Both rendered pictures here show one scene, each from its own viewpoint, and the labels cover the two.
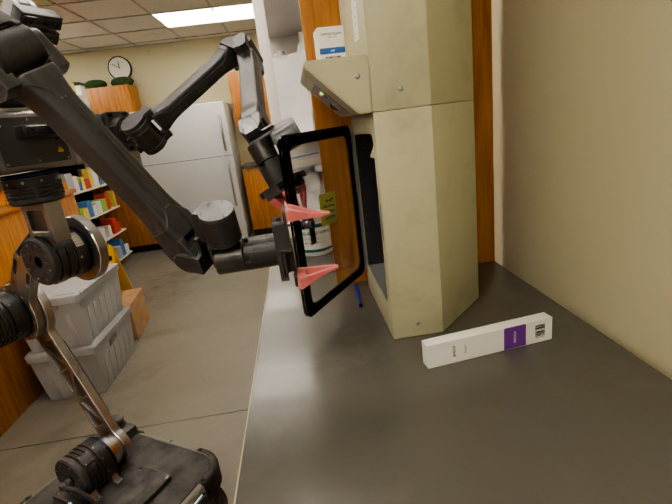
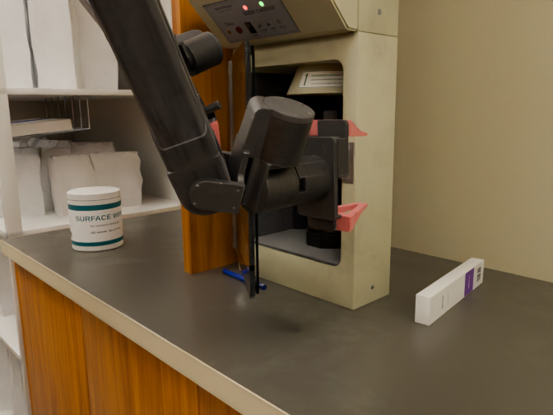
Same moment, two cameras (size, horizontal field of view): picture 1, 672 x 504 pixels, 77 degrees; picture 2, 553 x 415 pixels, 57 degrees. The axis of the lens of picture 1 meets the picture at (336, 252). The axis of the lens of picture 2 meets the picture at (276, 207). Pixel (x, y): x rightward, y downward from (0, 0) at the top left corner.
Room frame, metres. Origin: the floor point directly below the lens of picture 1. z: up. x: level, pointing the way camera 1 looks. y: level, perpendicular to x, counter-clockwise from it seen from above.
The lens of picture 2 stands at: (0.26, 0.54, 1.29)
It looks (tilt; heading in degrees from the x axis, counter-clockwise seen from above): 11 degrees down; 320
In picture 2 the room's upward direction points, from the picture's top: 1 degrees counter-clockwise
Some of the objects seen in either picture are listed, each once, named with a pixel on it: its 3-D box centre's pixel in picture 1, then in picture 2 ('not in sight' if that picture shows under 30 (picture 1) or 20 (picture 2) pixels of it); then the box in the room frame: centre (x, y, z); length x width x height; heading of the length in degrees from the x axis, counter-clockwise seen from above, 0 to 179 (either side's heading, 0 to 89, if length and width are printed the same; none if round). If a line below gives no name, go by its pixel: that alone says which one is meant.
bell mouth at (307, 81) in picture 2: not in sight; (332, 80); (0.97, -0.19, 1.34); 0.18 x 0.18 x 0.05
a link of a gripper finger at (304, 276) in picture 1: (310, 263); (341, 199); (0.71, 0.05, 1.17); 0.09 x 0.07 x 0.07; 93
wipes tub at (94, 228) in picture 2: not in sight; (95, 217); (1.56, 0.08, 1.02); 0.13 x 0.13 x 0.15
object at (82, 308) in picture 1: (74, 305); not in sight; (2.54, 1.68, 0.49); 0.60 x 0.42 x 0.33; 3
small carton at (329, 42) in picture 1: (329, 46); not in sight; (0.89, -0.04, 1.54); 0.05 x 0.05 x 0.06; 8
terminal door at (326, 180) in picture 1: (328, 216); (241, 165); (1.00, 0.01, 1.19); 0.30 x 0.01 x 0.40; 149
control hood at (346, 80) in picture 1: (331, 93); (263, 8); (0.98, -0.03, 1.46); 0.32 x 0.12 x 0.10; 3
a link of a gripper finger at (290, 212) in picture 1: (304, 224); (341, 146); (0.72, 0.05, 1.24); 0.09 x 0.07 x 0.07; 93
